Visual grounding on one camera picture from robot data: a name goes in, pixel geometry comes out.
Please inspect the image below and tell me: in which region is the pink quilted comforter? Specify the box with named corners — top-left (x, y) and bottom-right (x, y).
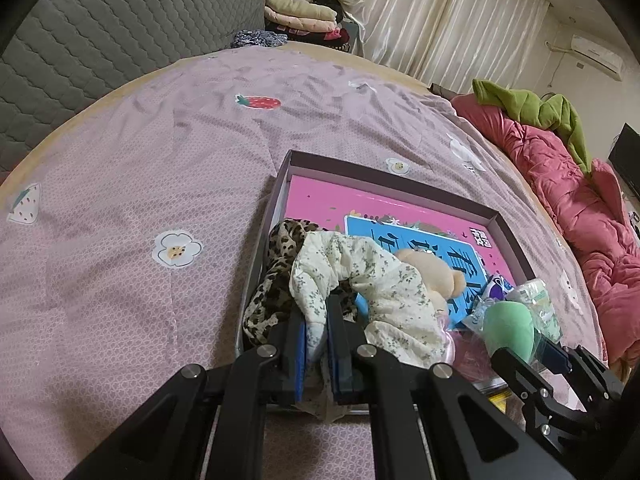
top-left (451, 94), bottom-right (639, 367)

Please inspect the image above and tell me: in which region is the pink patterned bed sheet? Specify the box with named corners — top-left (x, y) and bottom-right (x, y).
top-left (1, 48), bottom-right (606, 479)

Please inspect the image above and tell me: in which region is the teddy bear pink dress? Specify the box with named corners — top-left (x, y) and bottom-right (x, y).
top-left (395, 248), bottom-right (466, 316)

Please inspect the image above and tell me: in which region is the stack of folded clothes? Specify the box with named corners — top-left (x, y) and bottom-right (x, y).
top-left (264, 0), bottom-right (350, 51)

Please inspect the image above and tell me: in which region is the leopard print scrunchie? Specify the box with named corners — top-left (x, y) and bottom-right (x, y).
top-left (242, 218), bottom-right (359, 346)

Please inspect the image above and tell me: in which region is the purple cartoon tissue pack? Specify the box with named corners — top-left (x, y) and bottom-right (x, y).
top-left (480, 273), bottom-right (514, 304)

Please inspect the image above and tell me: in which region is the green floral tissue pack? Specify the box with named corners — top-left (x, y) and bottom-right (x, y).
top-left (508, 278), bottom-right (562, 342)

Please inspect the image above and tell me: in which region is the white floral scrunchie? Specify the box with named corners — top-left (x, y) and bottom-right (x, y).
top-left (288, 231), bottom-right (454, 368)

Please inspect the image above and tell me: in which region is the grey quilted headboard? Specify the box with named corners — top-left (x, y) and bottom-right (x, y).
top-left (1, 0), bottom-right (265, 177)

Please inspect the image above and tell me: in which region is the white air conditioner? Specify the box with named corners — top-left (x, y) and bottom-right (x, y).
top-left (570, 35), bottom-right (624, 81)

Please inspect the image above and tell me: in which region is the green blanket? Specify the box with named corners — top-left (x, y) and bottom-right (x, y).
top-left (472, 79), bottom-right (591, 174)

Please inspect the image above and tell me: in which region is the dark patterned cloth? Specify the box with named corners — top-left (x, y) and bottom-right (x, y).
top-left (231, 29), bottom-right (288, 49)

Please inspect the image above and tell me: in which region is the shallow dark cardboard box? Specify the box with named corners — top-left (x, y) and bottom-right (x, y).
top-left (234, 148), bottom-right (536, 416)

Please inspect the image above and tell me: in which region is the green makeup sponge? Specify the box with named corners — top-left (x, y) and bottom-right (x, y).
top-left (462, 298), bottom-right (536, 363)

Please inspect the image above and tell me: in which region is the pink and blue book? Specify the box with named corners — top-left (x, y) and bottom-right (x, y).
top-left (284, 176), bottom-right (515, 328)

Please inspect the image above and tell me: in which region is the white pleated curtain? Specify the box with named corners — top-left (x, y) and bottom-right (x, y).
top-left (342, 0), bottom-right (550, 93)

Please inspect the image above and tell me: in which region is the black wall television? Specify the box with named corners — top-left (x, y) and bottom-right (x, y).
top-left (608, 124), bottom-right (640, 197)

